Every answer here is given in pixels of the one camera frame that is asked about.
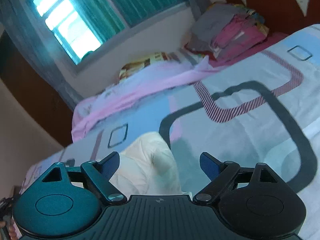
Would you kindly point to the stack of folded clothes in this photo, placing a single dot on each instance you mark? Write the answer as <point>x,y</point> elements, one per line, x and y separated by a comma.
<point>226,31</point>

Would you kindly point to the patterned grey pink bedsheet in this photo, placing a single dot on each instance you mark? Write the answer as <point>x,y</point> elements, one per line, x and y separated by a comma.
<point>263,109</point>

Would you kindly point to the person's left hand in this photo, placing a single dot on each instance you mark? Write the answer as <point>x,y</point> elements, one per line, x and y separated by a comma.
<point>10,229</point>

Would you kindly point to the dark brown wooden door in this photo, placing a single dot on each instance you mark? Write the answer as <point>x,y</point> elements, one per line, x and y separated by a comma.
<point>35,95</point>

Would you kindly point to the red heart-shaped headboard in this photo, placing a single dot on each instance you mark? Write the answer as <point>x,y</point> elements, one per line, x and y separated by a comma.
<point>285,16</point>

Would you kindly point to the window with green curtain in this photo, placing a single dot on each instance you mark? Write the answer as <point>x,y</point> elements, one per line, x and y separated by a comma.
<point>82,27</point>

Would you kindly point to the grey curtain left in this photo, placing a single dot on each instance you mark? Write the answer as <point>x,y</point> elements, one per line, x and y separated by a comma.
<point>23,35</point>

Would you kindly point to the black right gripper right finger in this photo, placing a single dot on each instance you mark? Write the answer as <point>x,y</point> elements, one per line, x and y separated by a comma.
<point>221,175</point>

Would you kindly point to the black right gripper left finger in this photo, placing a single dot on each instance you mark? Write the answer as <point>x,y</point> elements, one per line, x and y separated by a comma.
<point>97,175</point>

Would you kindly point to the pink blanket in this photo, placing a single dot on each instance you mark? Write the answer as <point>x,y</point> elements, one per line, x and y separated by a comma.
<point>152,79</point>

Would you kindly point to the cream white quilted jacket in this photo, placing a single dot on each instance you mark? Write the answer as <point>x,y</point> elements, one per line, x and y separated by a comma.
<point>147,167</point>

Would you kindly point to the colourful patterned pillow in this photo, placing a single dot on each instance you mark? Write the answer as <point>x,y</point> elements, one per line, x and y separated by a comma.
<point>133,67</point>

